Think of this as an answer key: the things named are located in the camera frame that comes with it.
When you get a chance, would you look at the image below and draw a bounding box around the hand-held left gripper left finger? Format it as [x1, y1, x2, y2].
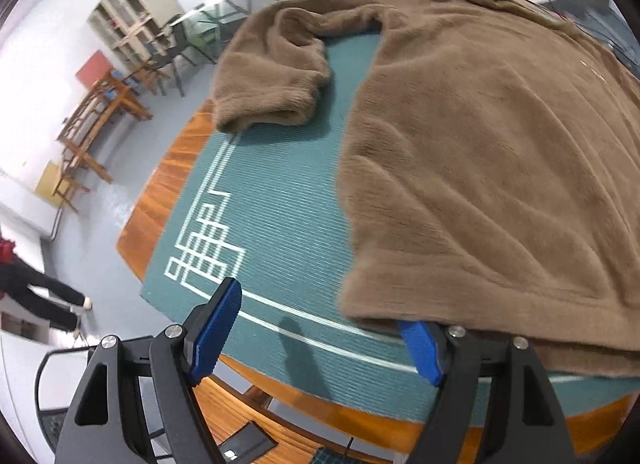
[54, 277, 244, 464]

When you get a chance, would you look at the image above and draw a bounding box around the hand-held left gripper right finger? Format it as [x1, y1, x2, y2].
[397, 320, 576, 464]

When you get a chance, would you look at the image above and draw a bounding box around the brown fleece sweater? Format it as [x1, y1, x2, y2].
[212, 0, 640, 379]

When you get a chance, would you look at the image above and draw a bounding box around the black flat device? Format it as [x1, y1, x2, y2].
[217, 423, 278, 464]

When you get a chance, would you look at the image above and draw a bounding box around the green table mat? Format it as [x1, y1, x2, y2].
[140, 0, 640, 425]

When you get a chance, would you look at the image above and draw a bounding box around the small wooden chair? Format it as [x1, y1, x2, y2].
[50, 164, 91, 215]

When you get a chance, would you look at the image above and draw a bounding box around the yellow board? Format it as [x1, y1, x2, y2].
[35, 160, 68, 207]

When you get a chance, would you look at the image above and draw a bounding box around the wooden bench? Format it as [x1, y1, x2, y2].
[56, 68, 153, 185]

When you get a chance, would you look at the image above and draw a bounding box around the blue chair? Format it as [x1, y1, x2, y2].
[112, 71, 146, 97]

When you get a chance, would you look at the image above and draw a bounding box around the black metal chair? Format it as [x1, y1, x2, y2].
[145, 14, 218, 97]

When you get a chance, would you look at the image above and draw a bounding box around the red board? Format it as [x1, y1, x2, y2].
[75, 50, 112, 89]

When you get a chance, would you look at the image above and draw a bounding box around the glass top table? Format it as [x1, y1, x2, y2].
[185, 0, 281, 52]

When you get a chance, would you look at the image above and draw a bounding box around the beige storage cabinet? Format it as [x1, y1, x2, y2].
[87, 0, 188, 69]

